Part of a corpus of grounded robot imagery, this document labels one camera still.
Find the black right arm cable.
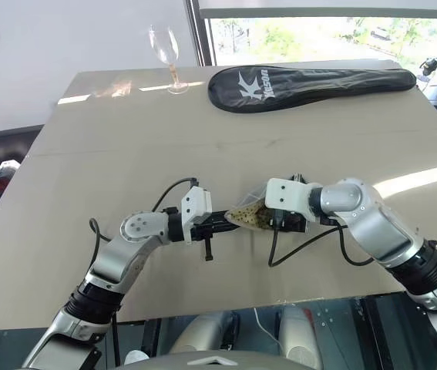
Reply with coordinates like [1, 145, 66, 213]
[267, 225, 378, 267]

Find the dark window frame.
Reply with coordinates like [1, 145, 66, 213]
[184, 0, 219, 69]

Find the clear wine glass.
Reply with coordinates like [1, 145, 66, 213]
[147, 24, 190, 96]

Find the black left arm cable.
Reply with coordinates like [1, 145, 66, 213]
[88, 177, 200, 244]

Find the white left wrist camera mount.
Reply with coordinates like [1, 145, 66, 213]
[180, 187, 213, 244]

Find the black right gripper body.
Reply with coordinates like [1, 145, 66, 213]
[270, 210, 308, 234]

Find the grey robot torso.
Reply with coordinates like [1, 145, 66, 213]
[143, 348, 294, 370]

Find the black racket cover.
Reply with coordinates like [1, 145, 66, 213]
[207, 65, 417, 114]

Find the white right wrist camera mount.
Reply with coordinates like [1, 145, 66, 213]
[264, 177, 320, 225]

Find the thin white cable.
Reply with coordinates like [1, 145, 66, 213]
[253, 307, 282, 348]

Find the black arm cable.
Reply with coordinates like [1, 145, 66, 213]
[267, 225, 378, 267]
[88, 177, 200, 244]

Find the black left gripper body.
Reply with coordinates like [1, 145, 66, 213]
[190, 210, 220, 263]

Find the silver rounded robot leg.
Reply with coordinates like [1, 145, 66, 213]
[278, 303, 322, 369]
[170, 311, 239, 358]

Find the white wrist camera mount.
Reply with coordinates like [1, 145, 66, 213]
[180, 187, 213, 244]
[264, 177, 320, 225]

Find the black camera device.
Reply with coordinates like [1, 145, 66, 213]
[419, 56, 437, 77]

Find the clear bag of snacks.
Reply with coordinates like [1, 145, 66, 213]
[227, 183, 281, 233]

